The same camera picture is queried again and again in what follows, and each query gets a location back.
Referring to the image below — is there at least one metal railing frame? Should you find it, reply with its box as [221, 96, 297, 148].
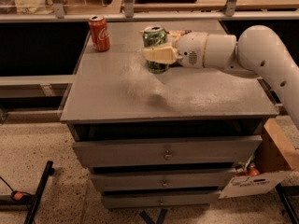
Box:
[0, 0, 299, 22]

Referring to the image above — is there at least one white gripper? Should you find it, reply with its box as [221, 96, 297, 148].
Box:
[143, 31, 208, 68]

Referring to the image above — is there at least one red cola can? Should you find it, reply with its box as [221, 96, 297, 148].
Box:
[88, 15, 110, 51]

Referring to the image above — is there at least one grey drawer cabinet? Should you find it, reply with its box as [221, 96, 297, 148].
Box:
[61, 22, 278, 199]

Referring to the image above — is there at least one bottom grey drawer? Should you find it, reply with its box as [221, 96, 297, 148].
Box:
[102, 191, 221, 209]

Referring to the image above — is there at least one black right stand leg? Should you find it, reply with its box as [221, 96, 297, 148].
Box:
[276, 184, 299, 224]

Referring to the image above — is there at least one green soda can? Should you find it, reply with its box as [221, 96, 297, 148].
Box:
[143, 25, 169, 74]

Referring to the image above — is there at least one top grey drawer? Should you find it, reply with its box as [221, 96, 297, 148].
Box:
[73, 135, 262, 167]

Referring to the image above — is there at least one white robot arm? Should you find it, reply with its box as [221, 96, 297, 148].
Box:
[143, 25, 299, 127]

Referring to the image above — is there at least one cardboard box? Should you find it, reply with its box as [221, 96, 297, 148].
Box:
[221, 119, 299, 199]

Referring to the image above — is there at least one black floor stand leg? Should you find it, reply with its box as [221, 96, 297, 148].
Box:
[24, 161, 55, 224]

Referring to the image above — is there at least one middle grey drawer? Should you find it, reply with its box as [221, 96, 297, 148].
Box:
[91, 169, 235, 192]

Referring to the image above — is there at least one black cable with orange clip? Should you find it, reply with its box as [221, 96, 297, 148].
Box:
[0, 176, 34, 203]

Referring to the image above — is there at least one brown chip bag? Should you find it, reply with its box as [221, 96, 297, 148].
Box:
[143, 30, 190, 64]

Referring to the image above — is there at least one grey drawer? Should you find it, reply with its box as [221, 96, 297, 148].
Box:
[91, 169, 235, 192]
[73, 135, 262, 167]
[102, 191, 221, 209]

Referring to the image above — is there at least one orange bottle in box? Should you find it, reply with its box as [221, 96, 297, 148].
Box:
[247, 162, 260, 176]

